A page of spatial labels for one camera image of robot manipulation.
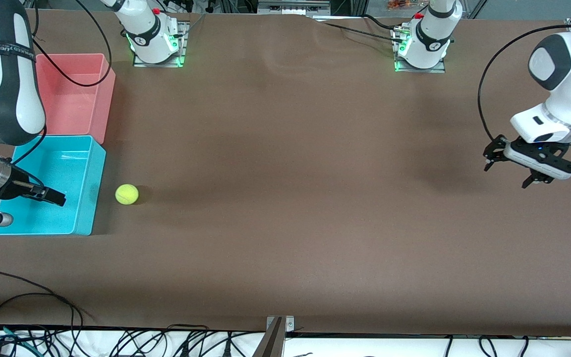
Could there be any yellow tennis ball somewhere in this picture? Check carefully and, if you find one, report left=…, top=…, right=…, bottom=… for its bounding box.
left=115, top=184, right=139, bottom=206

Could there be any blue plastic bin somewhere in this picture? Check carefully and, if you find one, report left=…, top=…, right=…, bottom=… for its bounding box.
left=0, top=135, right=107, bottom=236

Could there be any pink plastic bin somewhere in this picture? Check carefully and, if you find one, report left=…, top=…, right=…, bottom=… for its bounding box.
left=35, top=53, right=116, bottom=144

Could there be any grey metal box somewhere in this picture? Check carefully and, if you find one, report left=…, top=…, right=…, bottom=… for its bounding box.
left=257, top=0, right=331, bottom=15

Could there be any grey metal bar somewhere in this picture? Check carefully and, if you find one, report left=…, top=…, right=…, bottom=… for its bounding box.
left=252, top=317, right=286, bottom=357

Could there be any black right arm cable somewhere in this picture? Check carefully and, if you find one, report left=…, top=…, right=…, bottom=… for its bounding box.
left=32, top=0, right=113, bottom=87
left=10, top=126, right=48, bottom=167

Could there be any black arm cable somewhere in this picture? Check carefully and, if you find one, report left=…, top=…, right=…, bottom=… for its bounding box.
left=32, top=0, right=113, bottom=87
left=10, top=126, right=48, bottom=167
left=478, top=24, right=571, bottom=144

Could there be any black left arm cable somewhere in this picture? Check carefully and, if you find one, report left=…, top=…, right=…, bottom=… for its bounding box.
left=478, top=24, right=571, bottom=144

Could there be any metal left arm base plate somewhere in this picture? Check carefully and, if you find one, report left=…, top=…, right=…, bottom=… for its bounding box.
left=394, top=25, right=446, bottom=73

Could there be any teal cable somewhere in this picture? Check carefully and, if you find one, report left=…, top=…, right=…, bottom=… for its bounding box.
left=0, top=323, right=36, bottom=356

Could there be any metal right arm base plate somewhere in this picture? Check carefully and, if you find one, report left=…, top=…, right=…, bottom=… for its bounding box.
left=132, top=21, right=188, bottom=68

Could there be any short black table cable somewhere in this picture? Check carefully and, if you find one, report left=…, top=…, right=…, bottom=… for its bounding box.
left=362, top=14, right=401, bottom=32

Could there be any long black table cable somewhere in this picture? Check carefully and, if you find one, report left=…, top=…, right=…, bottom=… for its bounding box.
left=315, top=20, right=401, bottom=42

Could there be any small metal bracket plate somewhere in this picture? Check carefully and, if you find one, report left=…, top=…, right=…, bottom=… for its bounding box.
left=266, top=316, right=295, bottom=332

